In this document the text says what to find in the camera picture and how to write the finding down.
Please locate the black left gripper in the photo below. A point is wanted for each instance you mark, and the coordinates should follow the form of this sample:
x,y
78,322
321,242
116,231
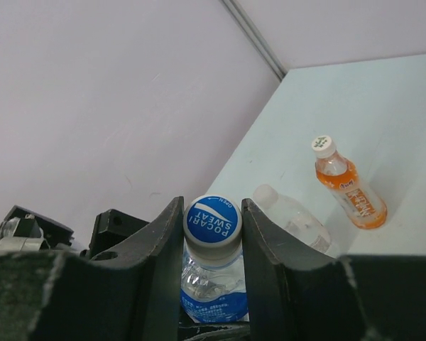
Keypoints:
x,y
26,230

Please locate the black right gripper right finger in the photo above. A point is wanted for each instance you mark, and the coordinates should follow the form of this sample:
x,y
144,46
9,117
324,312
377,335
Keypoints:
x,y
297,293

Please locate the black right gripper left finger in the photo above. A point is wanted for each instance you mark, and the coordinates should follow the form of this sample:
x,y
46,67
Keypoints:
x,y
130,291

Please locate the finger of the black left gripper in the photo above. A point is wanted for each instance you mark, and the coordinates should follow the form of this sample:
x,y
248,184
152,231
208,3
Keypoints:
x,y
237,331

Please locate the blue Pocari Sweat bottle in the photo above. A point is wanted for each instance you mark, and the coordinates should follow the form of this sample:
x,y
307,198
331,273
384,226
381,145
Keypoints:
x,y
214,295

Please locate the blue Pocari bottle cap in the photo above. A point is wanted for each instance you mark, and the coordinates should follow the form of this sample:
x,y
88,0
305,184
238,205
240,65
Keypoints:
x,y
212,226

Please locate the orange tea bottle white cap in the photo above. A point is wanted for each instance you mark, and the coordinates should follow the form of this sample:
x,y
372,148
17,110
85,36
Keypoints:
x,y
360,202

